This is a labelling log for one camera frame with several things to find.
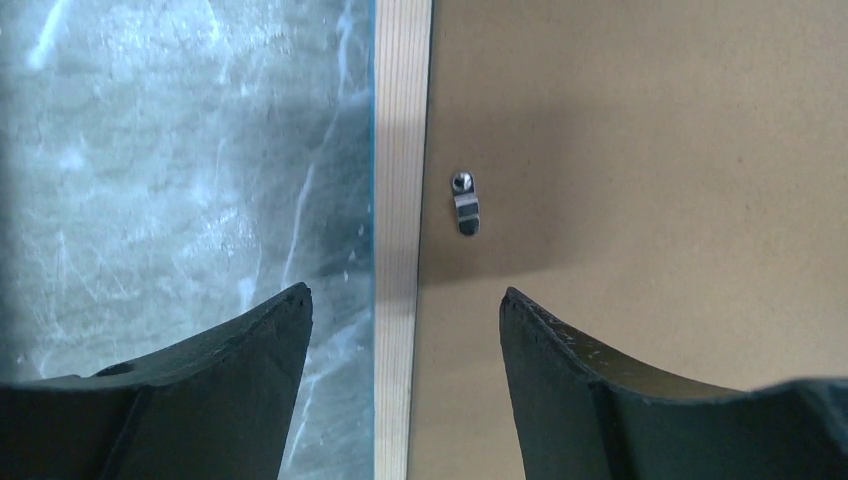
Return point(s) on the wooden frame backing board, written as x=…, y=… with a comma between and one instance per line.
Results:
x=669, y=177

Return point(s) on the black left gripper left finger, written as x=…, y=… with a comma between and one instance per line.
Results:
x=217, y=405

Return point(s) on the wooden picture frame with glass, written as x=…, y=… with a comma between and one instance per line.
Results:
x=401, y=73

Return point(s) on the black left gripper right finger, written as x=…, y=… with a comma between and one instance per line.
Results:
x=585, y=410

